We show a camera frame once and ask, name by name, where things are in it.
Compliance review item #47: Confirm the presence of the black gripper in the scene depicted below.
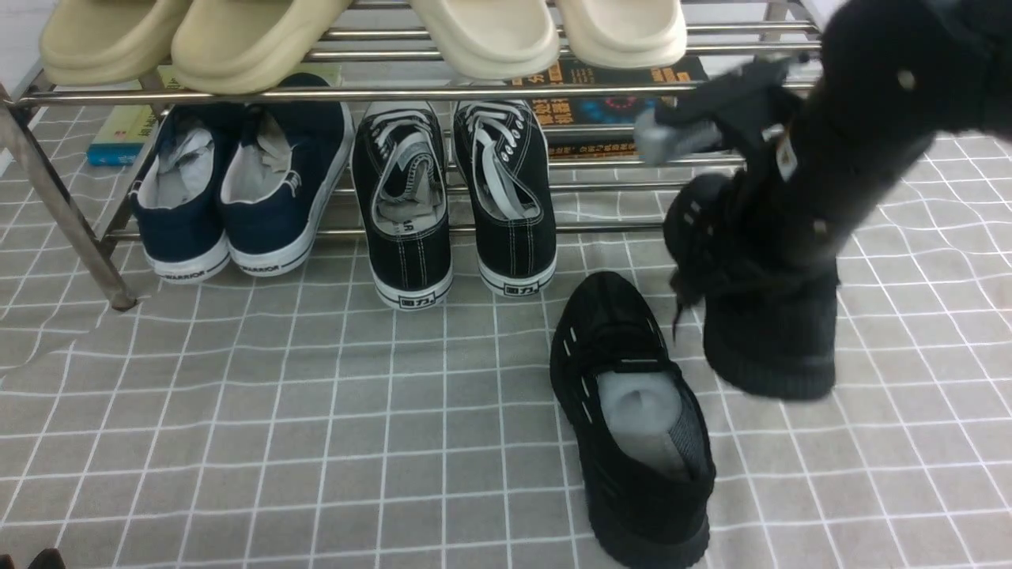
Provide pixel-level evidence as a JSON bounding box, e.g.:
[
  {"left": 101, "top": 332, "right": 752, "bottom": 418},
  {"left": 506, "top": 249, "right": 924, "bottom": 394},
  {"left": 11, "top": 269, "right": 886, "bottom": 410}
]
[{"left": 635, "top": 53, "right": 812, "bottom": 165}]

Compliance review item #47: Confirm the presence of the black knit shoe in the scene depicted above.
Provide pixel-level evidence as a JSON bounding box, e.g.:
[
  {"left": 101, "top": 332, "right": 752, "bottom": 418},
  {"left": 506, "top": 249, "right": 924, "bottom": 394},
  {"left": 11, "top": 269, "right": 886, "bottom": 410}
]
[
  {"left": 549, "top": 271, "right": 716, "bottom": 568},
  {"left": 663, "top": 173, "right": 840, "bottom": 402}
]

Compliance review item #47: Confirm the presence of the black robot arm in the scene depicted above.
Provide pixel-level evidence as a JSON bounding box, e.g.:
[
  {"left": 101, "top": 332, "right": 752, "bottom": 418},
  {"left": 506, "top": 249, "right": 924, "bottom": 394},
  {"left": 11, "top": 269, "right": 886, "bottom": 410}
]
[{"left": 636, "top": 1, "right": 1010, "bottom": 269}]

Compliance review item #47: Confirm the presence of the metal shoe rack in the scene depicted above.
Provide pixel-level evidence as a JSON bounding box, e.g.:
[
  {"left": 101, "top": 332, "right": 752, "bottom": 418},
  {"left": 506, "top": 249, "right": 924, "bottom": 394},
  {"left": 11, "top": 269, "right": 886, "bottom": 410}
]
[{"left": 2, "top": 1, "right": 825, "bottom": 312}]

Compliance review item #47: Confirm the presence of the right cream foam slipper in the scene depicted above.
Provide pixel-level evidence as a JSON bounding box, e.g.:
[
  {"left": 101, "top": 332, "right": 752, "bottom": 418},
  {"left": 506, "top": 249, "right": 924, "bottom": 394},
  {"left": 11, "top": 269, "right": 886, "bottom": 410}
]
[{"left": 554, "top": 0, "right": 688, "bottom": 69}]

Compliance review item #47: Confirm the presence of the cream foam slipper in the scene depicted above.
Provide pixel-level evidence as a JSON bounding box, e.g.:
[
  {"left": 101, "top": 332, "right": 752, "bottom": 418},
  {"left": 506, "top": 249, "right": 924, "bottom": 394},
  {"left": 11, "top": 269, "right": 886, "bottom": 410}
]
[
  {"left": 409, "top": 1, "right": 561, "bottom": 81},
  {"left": 554, "top": 0, "right": 688, "bottom": 69}
]

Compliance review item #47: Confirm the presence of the dark book orange lettering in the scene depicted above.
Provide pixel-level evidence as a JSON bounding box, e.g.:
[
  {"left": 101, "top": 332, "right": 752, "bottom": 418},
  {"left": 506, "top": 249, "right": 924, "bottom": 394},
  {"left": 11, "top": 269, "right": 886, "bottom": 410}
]
[{"left": 509, "top": 55, "right": 709, "bottom": 159}]

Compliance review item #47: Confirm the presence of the right black canvas sneaker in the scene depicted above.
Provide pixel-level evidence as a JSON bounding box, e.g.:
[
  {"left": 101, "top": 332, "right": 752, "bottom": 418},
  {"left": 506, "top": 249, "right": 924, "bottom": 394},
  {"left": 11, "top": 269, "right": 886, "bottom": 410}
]
[{"left": 452, "top": 100, "right": 557, "bottom": 296}]

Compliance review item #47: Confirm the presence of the black canvas sneaker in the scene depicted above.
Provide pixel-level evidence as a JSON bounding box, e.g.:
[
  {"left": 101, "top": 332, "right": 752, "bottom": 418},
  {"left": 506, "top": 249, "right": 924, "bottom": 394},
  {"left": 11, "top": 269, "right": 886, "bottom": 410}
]
[
  {"left": 349, "top": 101, "right": 453, "bottom": 312},
  {"left": 452, "top": 100, "right": 557, "bottom": 296}
]

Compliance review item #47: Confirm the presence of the left cream foam slipper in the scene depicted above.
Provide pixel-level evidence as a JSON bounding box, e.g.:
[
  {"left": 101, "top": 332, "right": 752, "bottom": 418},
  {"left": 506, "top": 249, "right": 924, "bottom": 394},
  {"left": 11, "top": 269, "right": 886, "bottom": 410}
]
[{"left": 409, "top": 1, "right": 561, "bottom": 81}]

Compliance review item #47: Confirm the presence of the black knit shoe on floor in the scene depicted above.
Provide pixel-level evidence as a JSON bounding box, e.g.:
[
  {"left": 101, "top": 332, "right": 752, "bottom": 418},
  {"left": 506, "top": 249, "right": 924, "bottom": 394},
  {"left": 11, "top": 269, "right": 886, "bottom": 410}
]
[{"left": 549, "top": 271, "right": 716, "bottom": 568}]

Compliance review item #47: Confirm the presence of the left black canvas sneaker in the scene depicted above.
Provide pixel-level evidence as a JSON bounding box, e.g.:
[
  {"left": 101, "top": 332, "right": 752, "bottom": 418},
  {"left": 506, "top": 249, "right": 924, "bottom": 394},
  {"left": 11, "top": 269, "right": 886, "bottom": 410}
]
[{"left": 349, "top": 101, "right": 453, "bottom": 312}]

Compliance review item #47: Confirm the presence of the right navy canvas sneaker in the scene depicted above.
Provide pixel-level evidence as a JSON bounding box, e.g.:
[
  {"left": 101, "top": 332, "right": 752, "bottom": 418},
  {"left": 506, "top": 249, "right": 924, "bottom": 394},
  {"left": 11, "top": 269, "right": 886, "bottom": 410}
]
[{"left": 217, "top": 100, "right": 355, "bottom": 277}]

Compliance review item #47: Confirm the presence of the navy canvas sneaker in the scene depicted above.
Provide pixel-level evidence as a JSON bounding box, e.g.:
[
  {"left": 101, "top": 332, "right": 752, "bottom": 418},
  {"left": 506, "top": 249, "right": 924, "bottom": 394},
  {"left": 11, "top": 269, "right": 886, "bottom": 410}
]
[
  {"left": 130, "top": 102, "right": 245, "bottom": 285},
  {"left": 217, "top": 100, "right": 355, "bottom": 277}
]

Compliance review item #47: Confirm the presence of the right tan foam slipper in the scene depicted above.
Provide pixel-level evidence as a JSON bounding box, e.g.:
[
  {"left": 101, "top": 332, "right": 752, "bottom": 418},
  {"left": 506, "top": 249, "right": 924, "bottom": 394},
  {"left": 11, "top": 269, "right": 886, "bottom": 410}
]
[{"left": 171, "top": 1, "right": 352, "bottom": 95}]

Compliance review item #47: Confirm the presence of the tan foam slipper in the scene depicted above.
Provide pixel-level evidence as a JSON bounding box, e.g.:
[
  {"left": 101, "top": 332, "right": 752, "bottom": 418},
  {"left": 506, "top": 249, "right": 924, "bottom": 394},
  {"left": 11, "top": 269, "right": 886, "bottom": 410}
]
[
  {"left": 40, "top": 1, "right": 191, "bottom": 86},
  {"left": 171, "top": 1, "right": 352, "bottom": 95}
]

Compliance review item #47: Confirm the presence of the grey grid floor cloth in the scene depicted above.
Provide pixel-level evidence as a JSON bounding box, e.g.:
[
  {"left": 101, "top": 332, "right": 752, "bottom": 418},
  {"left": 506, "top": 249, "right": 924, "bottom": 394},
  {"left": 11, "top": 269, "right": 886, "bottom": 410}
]
[{"left": 1, "top": 134, "right": 1010, "bottom": 568}]

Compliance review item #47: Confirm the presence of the left navy canvas sneaker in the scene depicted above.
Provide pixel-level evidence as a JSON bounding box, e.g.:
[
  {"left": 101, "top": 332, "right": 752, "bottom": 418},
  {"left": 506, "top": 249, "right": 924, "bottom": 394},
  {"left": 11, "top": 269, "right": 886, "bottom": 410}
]
[{"left": 130, "top": 102, "right": 245, "bottom": 285}]

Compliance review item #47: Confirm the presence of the green and blue book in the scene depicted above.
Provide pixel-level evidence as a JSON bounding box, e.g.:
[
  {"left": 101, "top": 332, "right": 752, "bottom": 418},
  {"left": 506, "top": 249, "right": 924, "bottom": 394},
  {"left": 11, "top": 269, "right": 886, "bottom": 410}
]
[{"left": 86, "top": 62, "right": 343, "bottom": 167}]

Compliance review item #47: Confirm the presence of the left tan foam slipper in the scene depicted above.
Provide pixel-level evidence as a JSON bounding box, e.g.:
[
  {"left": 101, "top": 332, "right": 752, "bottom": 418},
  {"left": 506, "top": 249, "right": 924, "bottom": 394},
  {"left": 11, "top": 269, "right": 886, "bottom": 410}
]
[{"left": 40, "top": 1, "right": 191, "bottom": 86}]

